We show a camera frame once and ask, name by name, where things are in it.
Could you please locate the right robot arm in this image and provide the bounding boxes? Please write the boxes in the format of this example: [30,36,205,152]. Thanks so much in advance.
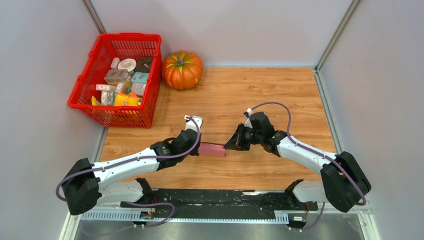
[224,112,372,213]

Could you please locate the red plastic shopping basket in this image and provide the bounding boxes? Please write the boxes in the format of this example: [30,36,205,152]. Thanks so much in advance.
[67,32,162,128]

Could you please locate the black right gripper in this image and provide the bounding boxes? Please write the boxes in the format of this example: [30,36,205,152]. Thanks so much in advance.
[223,123,263,152]

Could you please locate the teal small box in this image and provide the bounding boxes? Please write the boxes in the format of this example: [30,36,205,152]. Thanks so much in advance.
[131,71,150,84]

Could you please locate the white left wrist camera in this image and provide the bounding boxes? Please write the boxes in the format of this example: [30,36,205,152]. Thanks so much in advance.
[184,115,203,132]

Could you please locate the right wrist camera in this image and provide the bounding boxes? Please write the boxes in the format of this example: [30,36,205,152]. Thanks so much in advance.
[243,108,254,129]

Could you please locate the brown round item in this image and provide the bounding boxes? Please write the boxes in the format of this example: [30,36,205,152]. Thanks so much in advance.
[135,57,153,73]

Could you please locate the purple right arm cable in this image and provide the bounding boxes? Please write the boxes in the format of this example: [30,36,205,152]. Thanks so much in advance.
[250,101,368,232]

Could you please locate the pale pink box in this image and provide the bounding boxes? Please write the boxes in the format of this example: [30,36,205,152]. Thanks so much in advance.
[130,82,146,98]

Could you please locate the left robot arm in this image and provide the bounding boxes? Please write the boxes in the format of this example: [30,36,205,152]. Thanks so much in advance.
[57,129,202,216]

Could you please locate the grey pink carton box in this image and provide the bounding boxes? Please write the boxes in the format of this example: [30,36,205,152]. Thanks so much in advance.
[103,69,129,85]

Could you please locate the pink white small box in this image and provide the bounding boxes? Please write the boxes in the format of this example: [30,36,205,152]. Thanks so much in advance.
[95,84,116,92]

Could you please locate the yellow orange snack pack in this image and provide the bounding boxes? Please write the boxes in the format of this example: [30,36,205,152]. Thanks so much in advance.
[113,93,142,107]

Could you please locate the orange pumpkin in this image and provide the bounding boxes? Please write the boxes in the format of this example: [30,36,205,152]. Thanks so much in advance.
[161,50,204,90]

